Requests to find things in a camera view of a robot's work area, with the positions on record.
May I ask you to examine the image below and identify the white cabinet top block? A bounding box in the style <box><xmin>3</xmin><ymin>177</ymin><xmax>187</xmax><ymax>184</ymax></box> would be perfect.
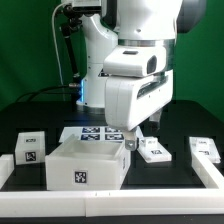
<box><xmin>15</xmin><ymin>131</ymin><xmax>45</xmax><ymax>165</ymax></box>

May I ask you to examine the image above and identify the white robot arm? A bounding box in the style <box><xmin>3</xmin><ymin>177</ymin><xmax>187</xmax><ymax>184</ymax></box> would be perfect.
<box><xmin>78</xmin><ymin>0</ymin><xmax>207</xmax><ymax>150</ymax></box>

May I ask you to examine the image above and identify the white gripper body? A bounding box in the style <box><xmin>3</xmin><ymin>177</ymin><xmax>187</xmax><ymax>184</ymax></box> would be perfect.
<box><xmin>105</xmin><ymin>70</ymin><xmax>173</xmax><ymax>131</ymax></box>

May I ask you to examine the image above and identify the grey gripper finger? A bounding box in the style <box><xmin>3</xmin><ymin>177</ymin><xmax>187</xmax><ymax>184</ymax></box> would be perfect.
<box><xmin>149</xmin><ymin>111</ymin><xmax>162</xmax><ymax>132</ymax></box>
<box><xmin>125</xmin><ymin>131</ymin><xmax>138</xmax><ymax>150</ymax></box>

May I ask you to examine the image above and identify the white cabinet body box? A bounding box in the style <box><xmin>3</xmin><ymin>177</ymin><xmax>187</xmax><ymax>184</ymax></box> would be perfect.
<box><xmin>45</xmin><ymin>135</ymin><xmax>131</xmax><ymax>191</ymax></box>

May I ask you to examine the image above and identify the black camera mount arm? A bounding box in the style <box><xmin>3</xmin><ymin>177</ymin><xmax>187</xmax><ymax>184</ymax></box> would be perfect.
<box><xmin>59</xmin><ymin>3</ymin><xmax>101</xmax><ymax>88</ymax></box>

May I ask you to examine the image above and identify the white sheet with markers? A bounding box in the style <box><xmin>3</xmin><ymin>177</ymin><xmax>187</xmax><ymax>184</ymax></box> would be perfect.
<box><xmin>59</xmin><ymin>126</ymin><xmax>124</xmax><ymax>143</ymax></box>

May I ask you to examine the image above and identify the black cable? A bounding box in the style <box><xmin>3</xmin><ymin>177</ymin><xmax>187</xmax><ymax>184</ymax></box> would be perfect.
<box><xmin>14</xmin><ymin>83</ymin><xmax>82</xmax><ymax>103</ymax></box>

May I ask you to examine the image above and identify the white cable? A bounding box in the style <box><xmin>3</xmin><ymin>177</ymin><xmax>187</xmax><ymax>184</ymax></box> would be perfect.
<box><xmin>51</xmin><ymin>2</ymin><xmax>72</xmax><ymax>101</ymax></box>

